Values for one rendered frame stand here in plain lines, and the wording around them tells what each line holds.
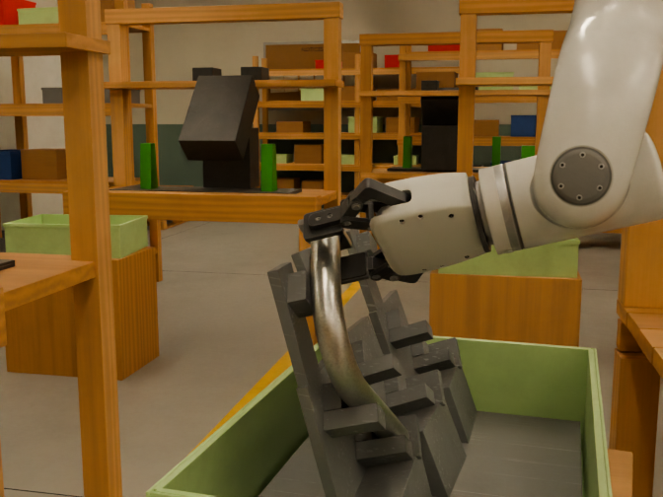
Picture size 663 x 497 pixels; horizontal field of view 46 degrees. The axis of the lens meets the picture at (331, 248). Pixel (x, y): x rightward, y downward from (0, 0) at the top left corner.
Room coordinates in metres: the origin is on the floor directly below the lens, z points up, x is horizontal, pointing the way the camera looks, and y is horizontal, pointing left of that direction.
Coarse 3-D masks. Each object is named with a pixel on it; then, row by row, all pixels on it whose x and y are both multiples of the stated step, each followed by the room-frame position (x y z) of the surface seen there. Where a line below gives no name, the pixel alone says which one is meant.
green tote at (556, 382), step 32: (320, 352) 1.17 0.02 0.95; (480, 352) 1.20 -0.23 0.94; (512, 352) 1.18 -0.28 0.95; (544, 352) 1.17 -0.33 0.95; (576, 352) 1.15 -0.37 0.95; (288, 384) 1.03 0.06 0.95; (480, 384) 1.20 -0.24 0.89; (512, 384) 1.18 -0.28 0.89; (544, 384) 1.17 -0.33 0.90; (576, 384) 1.15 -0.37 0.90; (256, 416) 0.92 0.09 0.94; (288, 416) 1.03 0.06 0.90; (544, 416) 1.17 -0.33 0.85; (576, 416) 1.15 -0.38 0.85; (224, 448) 0.83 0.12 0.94; (256, 448) 0.92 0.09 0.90; (288, 448) 1.03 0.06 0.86; (160, 480) 0.71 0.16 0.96; (192, 480) 0.75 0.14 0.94; (224, 480) 0.83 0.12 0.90; (256, 480) 0.91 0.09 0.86; (608, 480) 0.71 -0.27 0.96
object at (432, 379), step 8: (416, 376) 1.04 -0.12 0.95; (424, 376) 1.04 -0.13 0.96; (432, 376) 1.03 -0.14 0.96; (440, 376) 1.03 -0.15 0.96; (408, 384) 1.04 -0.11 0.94; (416, 384) 1.04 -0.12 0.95; (432, 384) 1.02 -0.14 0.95; (440, 384) 1.02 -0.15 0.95; (440, 392) 1.01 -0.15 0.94; (440, 400) 1.00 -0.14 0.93
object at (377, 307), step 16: (352, 240) 1.08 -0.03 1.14; (368, 240) 1.08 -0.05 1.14; (368, 288) 1.07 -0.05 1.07; (368, 304) 1.07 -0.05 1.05; (384, 304) 1.11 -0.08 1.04; (400, 304) 1.19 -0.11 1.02; (384, 320) 1.08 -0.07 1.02; (384, 336) 1.06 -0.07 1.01; (384, 352) 1.06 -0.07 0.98; (400, 352) 1.10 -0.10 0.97; (448, 384) 1.09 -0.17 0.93; (464, 384) 1.17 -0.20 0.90; (448, 400) 1.07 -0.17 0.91; (464, 400) 1.13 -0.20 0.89; (464, 416) 1.09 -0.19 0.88; (464, 432) 1.06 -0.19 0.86
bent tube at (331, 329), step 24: (336, 240) 0.79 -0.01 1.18; (312, 264) 0.77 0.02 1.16; (336, 264) 0.76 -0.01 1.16; (312, 288) 0.75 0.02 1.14; (336, 288) 0.74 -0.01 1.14; (336, 312) 0.73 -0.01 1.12; (336, 336) 0.72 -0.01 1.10; (336, 360) 0.72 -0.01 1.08; (336, 384) 0.73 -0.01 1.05; (360, 384) 0.73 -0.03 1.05; (384, 408) 0.79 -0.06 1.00; (384, 432) 0.81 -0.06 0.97
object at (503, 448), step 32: (480, 416) 1.16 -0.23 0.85; (512, 416) 1.16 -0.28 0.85; (480, 448) 1.05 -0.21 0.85; (512, 448) 1.05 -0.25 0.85; (544, 448) 1.05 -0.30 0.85; (576, 448) 1.05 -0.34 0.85; (288, 480) 0.94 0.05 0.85; (320, 480) 0.94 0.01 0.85; (480, 480) 0.94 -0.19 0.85; (512, 480) 0.94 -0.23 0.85; (544, 480) 0.94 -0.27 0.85; (576, 480) 0.94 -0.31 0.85
